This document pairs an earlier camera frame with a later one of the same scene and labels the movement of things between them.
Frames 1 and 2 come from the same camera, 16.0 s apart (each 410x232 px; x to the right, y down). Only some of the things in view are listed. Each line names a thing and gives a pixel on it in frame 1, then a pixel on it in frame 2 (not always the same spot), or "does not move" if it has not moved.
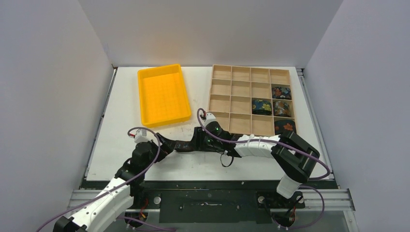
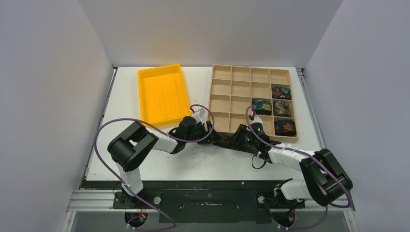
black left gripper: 167,147 to 213,136
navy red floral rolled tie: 282,93 does not move
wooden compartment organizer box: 249,101 does not move
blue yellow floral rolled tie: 261,107 does not move
